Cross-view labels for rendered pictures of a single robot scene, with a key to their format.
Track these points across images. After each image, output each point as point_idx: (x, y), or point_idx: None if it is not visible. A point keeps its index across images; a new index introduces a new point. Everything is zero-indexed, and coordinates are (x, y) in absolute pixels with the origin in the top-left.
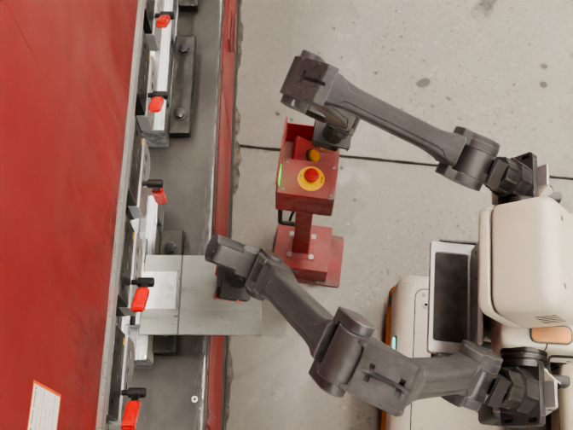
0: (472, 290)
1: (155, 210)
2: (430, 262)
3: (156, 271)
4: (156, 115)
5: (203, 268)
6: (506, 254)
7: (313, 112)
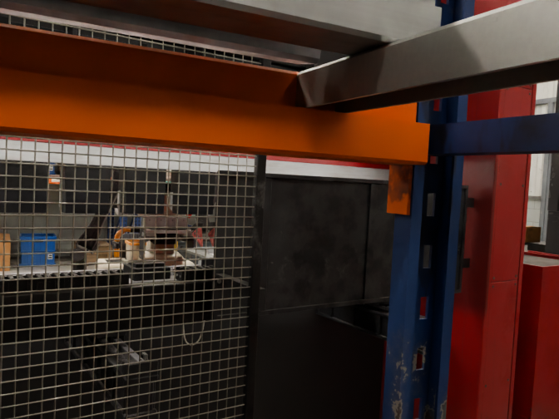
0: (164, 224)
1: (178, 265)
2: (156, 230)
3: (213, 255)
4: (113, 269)
5: (200, 252)
6: (170, 170)
7: (86, 248)
